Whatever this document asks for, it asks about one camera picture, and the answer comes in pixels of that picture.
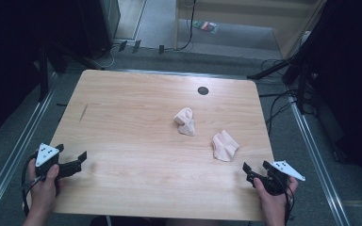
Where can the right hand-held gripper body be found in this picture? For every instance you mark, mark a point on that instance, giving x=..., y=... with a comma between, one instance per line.
x=284, y=169

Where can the black metal stand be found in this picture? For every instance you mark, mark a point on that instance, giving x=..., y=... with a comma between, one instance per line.
x=301, y=88
x=44, y=75

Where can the black plug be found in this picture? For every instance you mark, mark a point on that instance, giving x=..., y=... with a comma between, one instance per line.
x=123, y=45
x=161, y=49

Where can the colourful packet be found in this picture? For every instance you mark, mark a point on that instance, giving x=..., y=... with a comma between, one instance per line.
x=205, y=26

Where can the pale pink sock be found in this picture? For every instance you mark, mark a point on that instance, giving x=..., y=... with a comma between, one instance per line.
x=186, y=124
x=224, y=147

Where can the light wooden shelf unit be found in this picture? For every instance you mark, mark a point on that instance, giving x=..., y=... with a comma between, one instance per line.
x=232, y=11

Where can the person's left hand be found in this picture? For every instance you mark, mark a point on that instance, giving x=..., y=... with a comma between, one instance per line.
x=42, y=194

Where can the metal floor rail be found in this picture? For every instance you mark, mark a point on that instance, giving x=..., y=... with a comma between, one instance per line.
x=15, y=150
x=317, y=160

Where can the black round table grommet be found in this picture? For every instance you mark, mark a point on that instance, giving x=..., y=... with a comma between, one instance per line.
x=203, y=90

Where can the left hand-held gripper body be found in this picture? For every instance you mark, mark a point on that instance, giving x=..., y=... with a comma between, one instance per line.
x=47, y=153

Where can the dark cabinet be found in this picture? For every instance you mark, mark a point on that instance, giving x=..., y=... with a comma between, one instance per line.
x=102, y=25

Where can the person's right hand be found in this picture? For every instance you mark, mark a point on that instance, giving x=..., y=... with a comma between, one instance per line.
x=275, y=205

